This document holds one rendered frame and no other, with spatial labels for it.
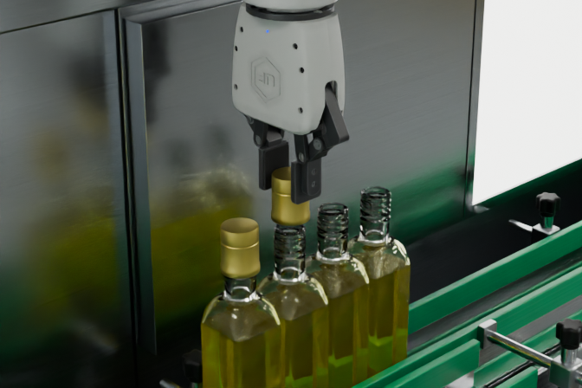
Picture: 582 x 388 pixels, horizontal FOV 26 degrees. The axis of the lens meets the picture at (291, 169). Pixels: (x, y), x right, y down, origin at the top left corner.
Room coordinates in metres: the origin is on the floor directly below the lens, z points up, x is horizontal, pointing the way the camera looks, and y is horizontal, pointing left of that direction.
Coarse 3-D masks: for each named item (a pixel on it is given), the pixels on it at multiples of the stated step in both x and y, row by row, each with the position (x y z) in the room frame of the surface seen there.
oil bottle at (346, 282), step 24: (312, 264) 1.07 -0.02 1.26; (336, 264) 1.06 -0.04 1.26; (360, 264) 1.07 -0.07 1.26; (336, 288) 1.05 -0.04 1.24; (360, 288) 1.07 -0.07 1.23; (336, 312) 1.04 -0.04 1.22; (360, 312) 1.07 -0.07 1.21; (336, 336) 1.04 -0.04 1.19; (360, 336) 1.07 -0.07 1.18; (336, 360) 1.04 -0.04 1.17; (360, 360) 1.07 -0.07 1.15; (336, 384) 1.04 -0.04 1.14
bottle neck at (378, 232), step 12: (360, 192) 1.12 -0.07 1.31; (372, 192) 1.13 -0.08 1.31; (384, 192) 1.12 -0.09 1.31; (360, 204) 1.12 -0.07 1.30; (372, 204) 1.10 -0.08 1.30; (384, 204) 1.10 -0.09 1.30; (360, 216) 1.11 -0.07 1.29; (372, 216) 1.10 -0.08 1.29; (384, 216) 1.10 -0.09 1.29; (360, 228) 1.11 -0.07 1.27; (372, 228) 1.10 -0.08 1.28; (384, 228) 1.11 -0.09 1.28; (372, 240) 1.10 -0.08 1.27; (384, 240) 1.11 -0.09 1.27
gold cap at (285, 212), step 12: (288, 168) 1.05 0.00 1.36; (276, 180) 1.03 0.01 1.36; (288, 180) 1.02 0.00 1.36; (276, 192) 1.03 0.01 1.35; (288, 192) 1.02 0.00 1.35; (276, 204) 1.03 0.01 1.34; (288, 204) 1.02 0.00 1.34; (300, 204) 1.02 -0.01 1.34; (276, 216) 1.03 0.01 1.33; (288, 216) 1.02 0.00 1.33; (300, 216) 1.02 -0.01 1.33
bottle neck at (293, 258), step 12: (276, 228) 1.03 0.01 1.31; (288, 228) 1.05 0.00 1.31; (300, 228) 1.04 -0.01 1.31; (276, 240) 1.03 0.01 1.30; (288, 240) 1.02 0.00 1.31; (300, 240) 1.03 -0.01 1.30; (276, 252) 1.03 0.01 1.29; (288, 252) 1.02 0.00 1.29; (300, 252) 1.03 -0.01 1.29; (276, 264) 1.03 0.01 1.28; (288, 264) 1.02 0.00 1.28; (300, 264) 1.03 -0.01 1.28; (276, 276) 1.03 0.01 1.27; (288, 276) 1.02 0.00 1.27; (300, 276) 1.03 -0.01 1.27
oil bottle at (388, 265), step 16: (352, 240) 1.12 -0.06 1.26; (368, 256) 1.09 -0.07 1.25; (384, 256) 1.09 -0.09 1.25; (400, 256) 1.10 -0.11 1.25; (368, 272) 1.08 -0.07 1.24; (384, 272) 1.09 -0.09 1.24; (400, 272) 1.10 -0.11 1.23; (384, 288) 1.09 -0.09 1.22; (400, 288) 1.10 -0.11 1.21; (384, 304) 1.09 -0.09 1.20; (400, 304) 1.10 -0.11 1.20; (384, 320) 1.09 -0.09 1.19; (400, 320) 1.10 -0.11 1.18; (384, 336) 1.09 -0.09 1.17; (400, 336) 1.10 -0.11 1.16; (368, 352) 1.08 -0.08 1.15; (384, 352) 1.09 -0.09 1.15; (400, 352) 1.11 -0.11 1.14; (368, 368) 1.08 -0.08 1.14; (384, 368) 1.09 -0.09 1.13
